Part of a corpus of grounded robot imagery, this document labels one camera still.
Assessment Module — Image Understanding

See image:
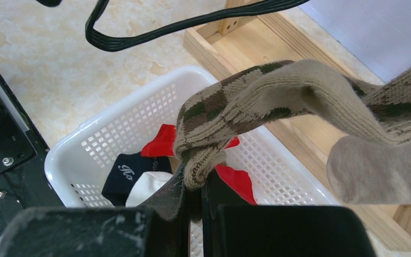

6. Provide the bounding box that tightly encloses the white sock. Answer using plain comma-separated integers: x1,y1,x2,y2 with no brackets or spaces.
125,171,173,207

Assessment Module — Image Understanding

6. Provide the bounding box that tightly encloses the black flat ribbon cable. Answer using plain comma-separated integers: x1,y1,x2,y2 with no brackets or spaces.
85,0,311,53

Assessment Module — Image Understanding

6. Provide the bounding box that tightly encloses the red sock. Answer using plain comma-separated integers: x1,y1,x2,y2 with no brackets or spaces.
215,165,257,205
140,124,241,158

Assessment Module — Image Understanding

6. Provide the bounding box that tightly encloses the white plastic basket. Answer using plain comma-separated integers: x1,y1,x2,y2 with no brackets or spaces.
44,66,338,208

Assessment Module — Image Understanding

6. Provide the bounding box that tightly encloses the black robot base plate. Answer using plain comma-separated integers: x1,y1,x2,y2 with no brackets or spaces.
0,74,62,238

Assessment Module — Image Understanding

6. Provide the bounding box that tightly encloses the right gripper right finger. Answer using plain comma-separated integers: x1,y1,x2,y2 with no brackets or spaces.
201,171,376,256

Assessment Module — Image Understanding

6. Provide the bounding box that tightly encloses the wooden hanger stand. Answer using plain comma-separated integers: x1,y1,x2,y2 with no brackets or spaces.
174,13,411,252

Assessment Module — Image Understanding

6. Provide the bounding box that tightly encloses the brown argyle sock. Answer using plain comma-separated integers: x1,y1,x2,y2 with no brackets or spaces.
174,59,411,190

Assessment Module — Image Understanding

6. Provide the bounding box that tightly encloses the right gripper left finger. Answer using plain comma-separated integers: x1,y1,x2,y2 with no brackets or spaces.
0,165,186,256

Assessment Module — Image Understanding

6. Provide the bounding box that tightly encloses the cream thin sock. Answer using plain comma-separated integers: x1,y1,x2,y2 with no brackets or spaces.
326,136,411,205

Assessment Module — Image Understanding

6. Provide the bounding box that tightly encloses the navy santa sock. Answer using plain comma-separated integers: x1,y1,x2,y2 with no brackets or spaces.
102,153,173,207

